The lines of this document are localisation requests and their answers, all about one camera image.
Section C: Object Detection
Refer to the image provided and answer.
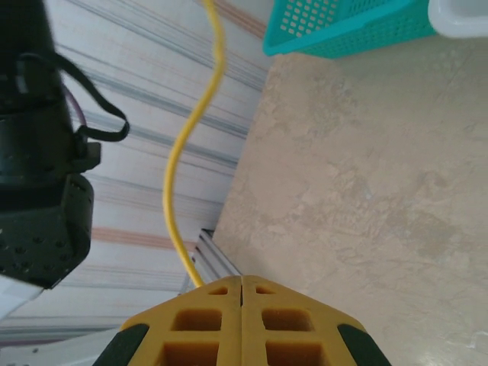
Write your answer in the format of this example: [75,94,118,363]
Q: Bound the teal plastic mesh basket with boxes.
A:
[262,0,438,59]

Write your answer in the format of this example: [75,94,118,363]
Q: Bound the aluminium frame rail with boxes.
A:
[178,227,245,297]

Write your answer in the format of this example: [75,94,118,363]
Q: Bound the white plastic mesh basket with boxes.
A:
[427,0,488,39]

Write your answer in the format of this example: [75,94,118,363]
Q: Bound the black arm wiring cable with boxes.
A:
[17,51,130,143]

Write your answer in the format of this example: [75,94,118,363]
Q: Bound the yellow cable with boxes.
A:
[162,0,226,287]

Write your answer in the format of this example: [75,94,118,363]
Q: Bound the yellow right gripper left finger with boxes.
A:
[93,274,242,366]

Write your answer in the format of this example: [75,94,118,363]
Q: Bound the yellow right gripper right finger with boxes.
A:
[242,274,392,366]

